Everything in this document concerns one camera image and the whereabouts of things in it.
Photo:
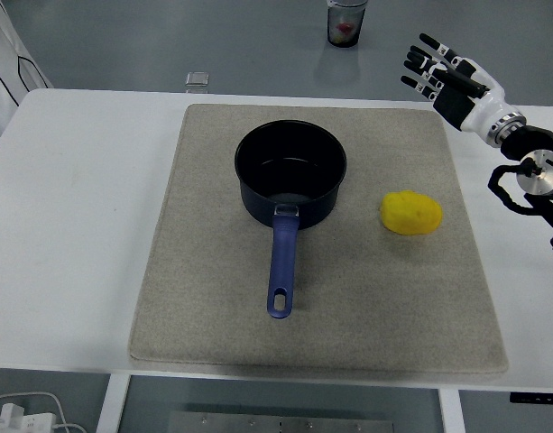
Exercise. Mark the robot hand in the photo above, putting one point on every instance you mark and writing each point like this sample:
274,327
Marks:
481,106

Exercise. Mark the yellow potato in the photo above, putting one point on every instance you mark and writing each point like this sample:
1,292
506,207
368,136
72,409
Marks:
411,213

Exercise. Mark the black cup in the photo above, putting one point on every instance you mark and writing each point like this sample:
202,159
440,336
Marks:
346,22

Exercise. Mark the beige table mat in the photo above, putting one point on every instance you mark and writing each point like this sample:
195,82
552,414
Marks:
348,293

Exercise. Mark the small clear square box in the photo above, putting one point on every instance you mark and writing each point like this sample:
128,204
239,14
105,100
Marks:
197,78

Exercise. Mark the black table control panel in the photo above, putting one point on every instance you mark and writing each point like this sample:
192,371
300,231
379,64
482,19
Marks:
537,397

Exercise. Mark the white table leg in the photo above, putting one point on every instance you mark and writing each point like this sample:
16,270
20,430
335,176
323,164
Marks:
452,412
111,406

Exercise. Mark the grey metal plate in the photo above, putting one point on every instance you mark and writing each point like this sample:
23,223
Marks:
280,423

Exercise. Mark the person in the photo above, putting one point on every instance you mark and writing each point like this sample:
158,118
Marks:
5,54

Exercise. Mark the white power strip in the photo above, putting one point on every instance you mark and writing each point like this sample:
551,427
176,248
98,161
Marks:
28,421

